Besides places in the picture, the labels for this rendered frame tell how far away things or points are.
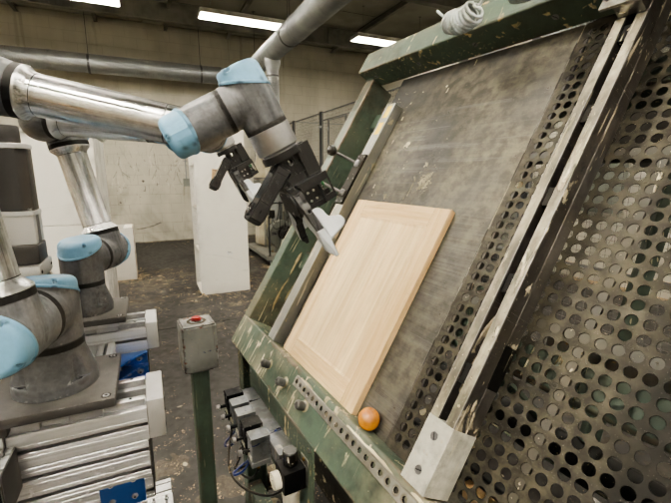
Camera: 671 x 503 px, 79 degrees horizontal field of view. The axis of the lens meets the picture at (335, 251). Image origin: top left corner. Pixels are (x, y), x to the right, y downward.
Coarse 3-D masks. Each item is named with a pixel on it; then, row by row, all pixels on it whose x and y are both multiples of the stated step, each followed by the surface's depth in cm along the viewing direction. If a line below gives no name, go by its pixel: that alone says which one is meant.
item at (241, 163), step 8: (240, 144) 132; (224, 152) 130; (232, 152) 132; (240, 152) 133; (232, 160) 132; (240, 160) 134; (248, 160) 133; (232, 168) 133; (240, 168) 132; (248, 168) 134; (256, 168) 134; (232, 176) 133; (248, 176) 135
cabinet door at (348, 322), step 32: (352, 224) 136; (384, 224) 123; (416, 224) 111; (448, 224) 103; (352, 256) 128; (384, 256) 116; (416, 256) 105; (320, 288) 134; (352, 288) 120; (384, 288) 109; (416, 288) 102; (320, 320) 126; (352, 320) 114; (384, 320) 103; (320, 352) 119; (352, 352) 108; (384, 352) 100; (352, 384) 102
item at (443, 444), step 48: (624, 0) 78; (624, 48) 78; (624, 96) 79; (576, 144) 77; (576, 192) 76; (528, 240) 78; (528, 288) 74; (480, 336) 76; (480, 384) 72; (432, 432) 73; (432, 480) 70
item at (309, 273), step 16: (384, 112) 150; (400, 112) 148; (384, 128) 146; (368, 144) 148; (368, 160) 145; (352, 192) 144; (336, 208) 145; (320, 256) 142; (304, 272) 143; (304, 288) 141; (288, 304) 141; (288, 320) 140; (272, 336) 140
